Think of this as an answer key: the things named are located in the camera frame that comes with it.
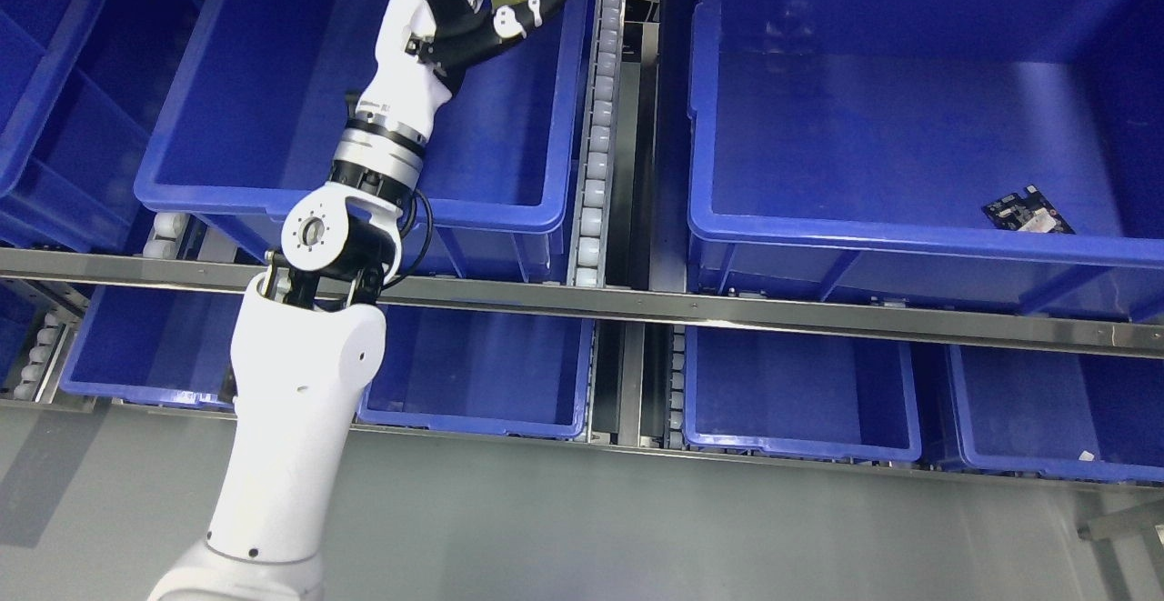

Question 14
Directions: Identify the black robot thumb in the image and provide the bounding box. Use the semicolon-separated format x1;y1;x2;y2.
410;0;567;70

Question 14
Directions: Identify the large blue bin right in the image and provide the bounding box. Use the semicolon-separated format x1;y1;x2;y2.
687;0;1163;321

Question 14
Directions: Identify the white roller track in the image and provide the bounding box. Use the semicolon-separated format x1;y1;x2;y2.
566;0;627;287

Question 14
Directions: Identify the metal shelf rack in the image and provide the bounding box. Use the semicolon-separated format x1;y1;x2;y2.
3;248;1161;485

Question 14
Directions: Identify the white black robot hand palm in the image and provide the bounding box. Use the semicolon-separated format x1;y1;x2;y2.
360;0;510;125

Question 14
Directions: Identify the large blue bin left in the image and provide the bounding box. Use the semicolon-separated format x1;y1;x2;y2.
135;0;592;283

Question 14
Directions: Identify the small circuit board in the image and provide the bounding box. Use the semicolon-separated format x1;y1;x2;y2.
981;185;1076;234

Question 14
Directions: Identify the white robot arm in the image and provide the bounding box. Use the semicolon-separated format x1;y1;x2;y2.
149;0;567;600

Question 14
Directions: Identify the large blue bin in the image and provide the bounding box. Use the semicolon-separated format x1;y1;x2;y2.
135;0;592;283
687;0;1163;321

